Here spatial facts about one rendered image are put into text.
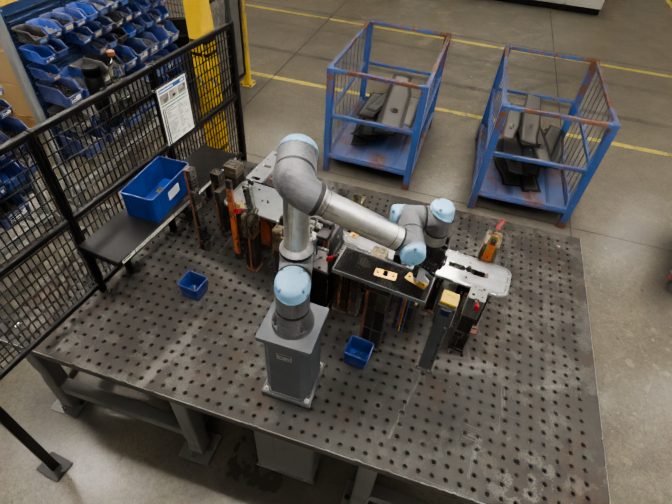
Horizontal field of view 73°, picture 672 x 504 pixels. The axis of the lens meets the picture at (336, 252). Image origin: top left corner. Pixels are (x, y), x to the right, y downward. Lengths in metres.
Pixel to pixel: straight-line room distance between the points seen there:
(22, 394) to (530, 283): 2.81
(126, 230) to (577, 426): 2.05
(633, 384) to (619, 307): 0.62
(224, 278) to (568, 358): 1.65
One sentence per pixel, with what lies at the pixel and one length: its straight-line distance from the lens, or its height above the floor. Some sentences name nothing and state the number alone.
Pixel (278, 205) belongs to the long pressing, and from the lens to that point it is 2.23.
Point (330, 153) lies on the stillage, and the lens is 4.09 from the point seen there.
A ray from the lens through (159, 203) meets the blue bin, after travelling 2.15.
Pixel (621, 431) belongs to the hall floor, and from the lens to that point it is 3.17.
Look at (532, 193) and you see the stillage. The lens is 4.16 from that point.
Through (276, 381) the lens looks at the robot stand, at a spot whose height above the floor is 0.81.
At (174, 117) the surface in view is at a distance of 2.43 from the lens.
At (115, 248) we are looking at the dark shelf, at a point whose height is 1.03.
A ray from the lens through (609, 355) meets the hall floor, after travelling 3.45.
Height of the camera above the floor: 2.42
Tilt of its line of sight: 45 degrees down
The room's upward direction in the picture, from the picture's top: 5 degrees clockwise
